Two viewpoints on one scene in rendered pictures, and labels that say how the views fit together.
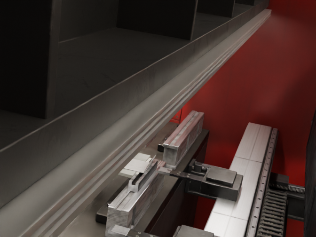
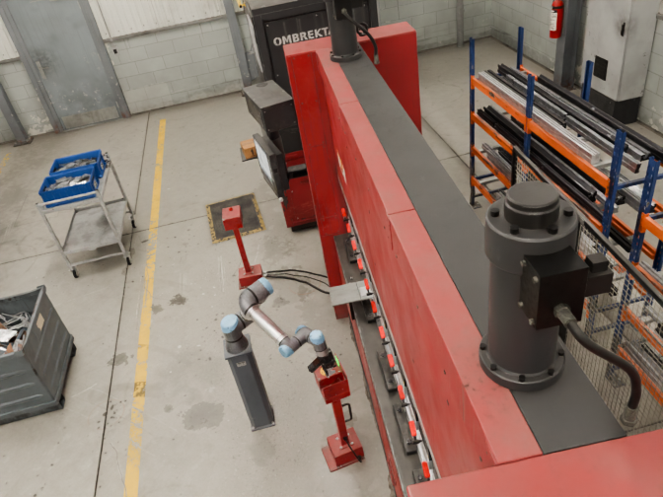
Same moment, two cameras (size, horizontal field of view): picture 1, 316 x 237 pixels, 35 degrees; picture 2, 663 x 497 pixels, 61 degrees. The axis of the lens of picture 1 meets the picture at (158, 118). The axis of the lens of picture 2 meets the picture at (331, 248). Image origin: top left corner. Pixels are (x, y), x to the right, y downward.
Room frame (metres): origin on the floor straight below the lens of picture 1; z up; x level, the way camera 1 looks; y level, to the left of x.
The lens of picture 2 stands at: (-1.17, 1.02, 3.38)
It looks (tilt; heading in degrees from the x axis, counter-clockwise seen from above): 36 degrees down; 344
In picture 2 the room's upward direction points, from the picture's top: 10 degrees counter-clockwise
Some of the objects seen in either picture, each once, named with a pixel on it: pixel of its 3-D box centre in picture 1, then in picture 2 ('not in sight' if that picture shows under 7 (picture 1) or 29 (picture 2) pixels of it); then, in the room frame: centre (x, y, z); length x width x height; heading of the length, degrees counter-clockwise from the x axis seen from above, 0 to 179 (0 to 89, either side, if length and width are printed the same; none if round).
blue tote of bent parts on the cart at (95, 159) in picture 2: not in sight; (78, 168); (4.99, 1.80, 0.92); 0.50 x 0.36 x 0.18; 80
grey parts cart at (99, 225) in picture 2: not in sight; (91, 215); (4.75, 1.85, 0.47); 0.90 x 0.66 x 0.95; 170
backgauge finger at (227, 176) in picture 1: (198, 176); not in sight; (1.41, -0.14, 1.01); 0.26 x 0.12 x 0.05; 76
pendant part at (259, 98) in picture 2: not in sight; (277, 145); (2.77, 0.12, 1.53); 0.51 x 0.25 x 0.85; 0
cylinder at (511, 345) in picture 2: not in sight; (552, 303); (-0.49, 0.36, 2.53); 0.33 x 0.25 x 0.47; 166
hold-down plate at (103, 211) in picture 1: (122, 198); (367, 306); (1.43, 0.08, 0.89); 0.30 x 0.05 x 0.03; 166
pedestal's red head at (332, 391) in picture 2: not in sight; (331, 379); (1.11, 0.49, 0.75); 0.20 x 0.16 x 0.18; 177
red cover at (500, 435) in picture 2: not in sight; (372, 164); (0.83, 0.18, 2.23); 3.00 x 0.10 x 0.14; 166
